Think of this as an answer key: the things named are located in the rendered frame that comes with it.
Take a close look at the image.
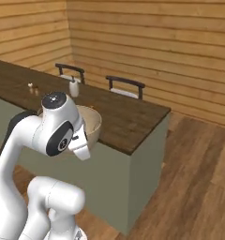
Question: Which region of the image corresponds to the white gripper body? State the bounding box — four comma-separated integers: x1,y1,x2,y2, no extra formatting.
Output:
67,124,92,161

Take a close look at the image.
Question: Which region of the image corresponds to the grey-green counter island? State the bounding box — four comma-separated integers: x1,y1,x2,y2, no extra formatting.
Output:
0,58,172,236

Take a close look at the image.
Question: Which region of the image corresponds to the beige round basket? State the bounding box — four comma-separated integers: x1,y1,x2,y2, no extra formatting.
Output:
37,104,103,145

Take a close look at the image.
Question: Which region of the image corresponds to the white soap dispenser bottle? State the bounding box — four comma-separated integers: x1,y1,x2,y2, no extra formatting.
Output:
68,75,80,98

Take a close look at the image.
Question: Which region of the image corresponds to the dark wooden chair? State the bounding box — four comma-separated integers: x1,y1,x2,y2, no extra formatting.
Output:
105,75,146,101
54,63,86,85

